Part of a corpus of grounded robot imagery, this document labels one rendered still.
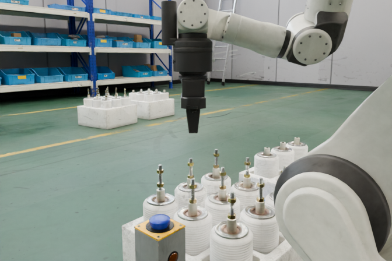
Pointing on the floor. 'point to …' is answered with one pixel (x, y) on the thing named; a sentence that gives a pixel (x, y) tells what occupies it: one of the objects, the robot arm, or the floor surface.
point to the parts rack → (23, 10)
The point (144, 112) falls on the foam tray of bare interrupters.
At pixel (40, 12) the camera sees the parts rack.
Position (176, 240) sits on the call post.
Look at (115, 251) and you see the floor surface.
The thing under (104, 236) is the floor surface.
